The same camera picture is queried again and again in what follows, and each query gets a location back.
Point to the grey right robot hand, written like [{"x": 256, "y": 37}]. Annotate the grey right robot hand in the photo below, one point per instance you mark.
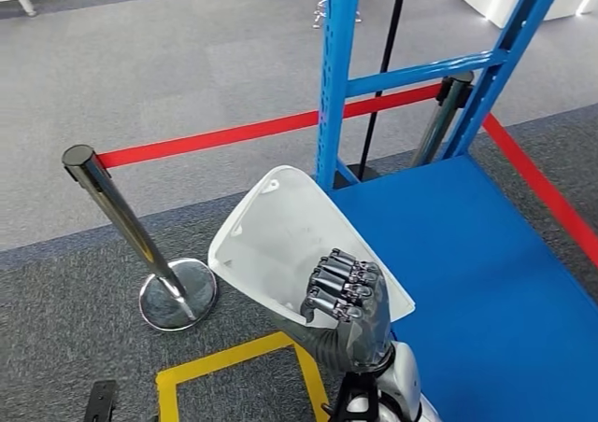
[{"x": 369, "y": 332}]

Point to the white curved plastic part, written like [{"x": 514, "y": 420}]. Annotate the white curved plastic part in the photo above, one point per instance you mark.
[{"x": 280, "y": 240}]

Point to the blue metal shelf rack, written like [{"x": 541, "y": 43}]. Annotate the blue metal shelf rack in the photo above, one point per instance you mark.
[{"x": 467, "y": 271}]

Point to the short red barrier belt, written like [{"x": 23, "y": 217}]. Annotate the short red barrier belt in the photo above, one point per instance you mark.
[{"x": 210, "y": 138}]

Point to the metal chair base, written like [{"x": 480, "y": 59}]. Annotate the metal chair base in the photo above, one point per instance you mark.
[{"x": 322, "y": 14}]

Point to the chrome stanchion post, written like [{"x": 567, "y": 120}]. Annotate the chrome stanchion post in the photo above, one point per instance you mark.
[
  {"x": 444, "y": 116},
  {"x": 121, "y": 221}
]

